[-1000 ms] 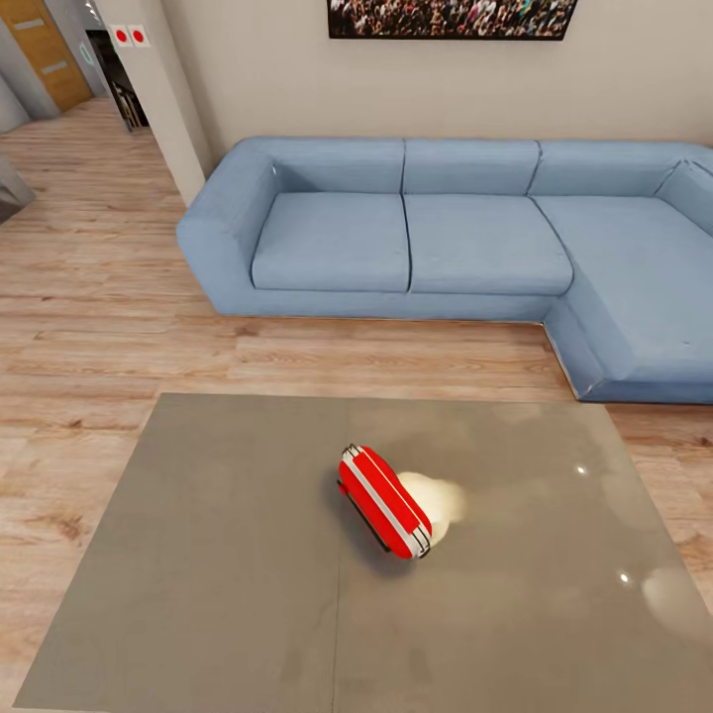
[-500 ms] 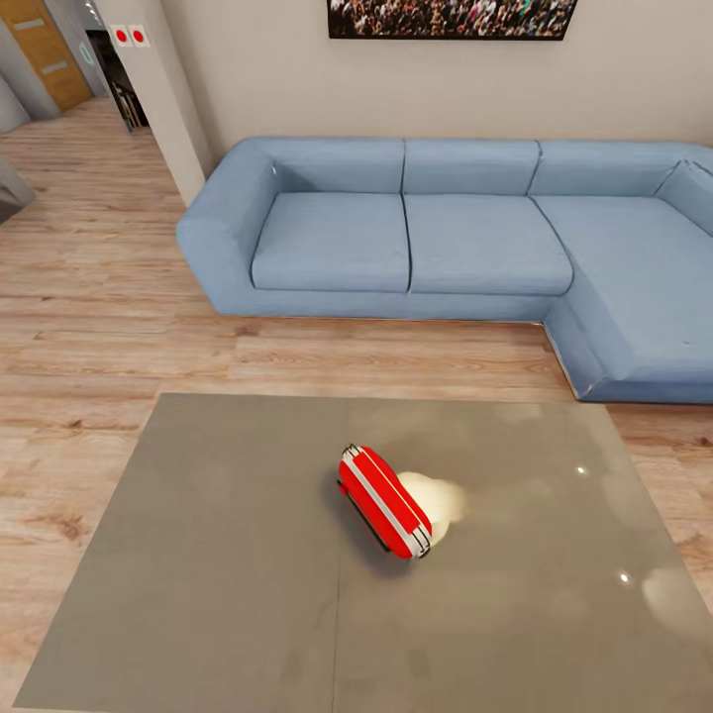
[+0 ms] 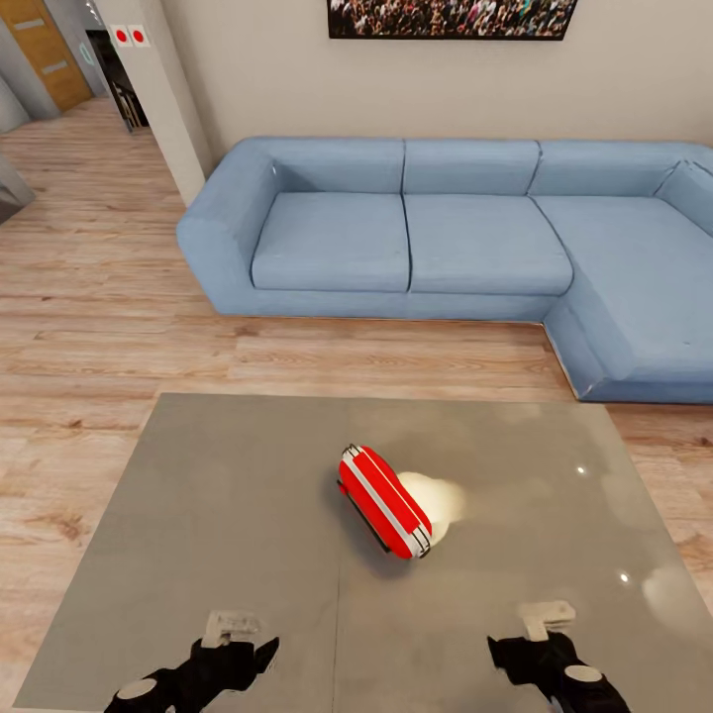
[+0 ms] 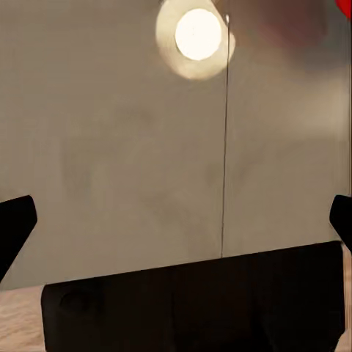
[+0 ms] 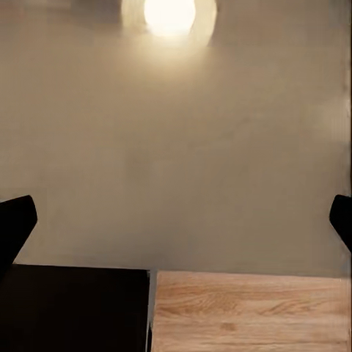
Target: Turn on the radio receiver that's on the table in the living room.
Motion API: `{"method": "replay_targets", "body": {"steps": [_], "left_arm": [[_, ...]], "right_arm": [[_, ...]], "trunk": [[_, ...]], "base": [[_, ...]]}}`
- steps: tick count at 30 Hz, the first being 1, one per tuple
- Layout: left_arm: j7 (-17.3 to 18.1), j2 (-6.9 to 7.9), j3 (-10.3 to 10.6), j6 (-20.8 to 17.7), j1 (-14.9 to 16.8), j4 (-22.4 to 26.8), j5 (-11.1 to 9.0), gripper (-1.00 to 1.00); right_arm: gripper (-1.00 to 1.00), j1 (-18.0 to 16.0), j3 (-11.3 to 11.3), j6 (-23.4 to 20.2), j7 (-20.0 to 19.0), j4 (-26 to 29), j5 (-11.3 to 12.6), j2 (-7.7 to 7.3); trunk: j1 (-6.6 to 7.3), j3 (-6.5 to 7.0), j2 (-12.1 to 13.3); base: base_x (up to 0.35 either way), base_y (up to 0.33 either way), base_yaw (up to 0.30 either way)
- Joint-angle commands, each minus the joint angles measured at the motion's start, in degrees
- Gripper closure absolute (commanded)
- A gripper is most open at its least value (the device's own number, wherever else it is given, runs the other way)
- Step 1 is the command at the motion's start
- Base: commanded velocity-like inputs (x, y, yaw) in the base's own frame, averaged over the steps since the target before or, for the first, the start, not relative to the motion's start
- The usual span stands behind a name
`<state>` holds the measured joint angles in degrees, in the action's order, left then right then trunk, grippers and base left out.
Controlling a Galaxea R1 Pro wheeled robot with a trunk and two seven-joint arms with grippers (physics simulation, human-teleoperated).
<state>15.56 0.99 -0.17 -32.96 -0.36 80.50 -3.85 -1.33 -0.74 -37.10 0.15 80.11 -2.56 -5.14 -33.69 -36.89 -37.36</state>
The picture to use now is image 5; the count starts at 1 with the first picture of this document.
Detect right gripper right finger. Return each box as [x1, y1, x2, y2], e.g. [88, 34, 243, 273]
[329, 195, 352, 253]

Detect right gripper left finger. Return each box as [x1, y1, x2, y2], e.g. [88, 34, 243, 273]
[0, 195, 37, 282]

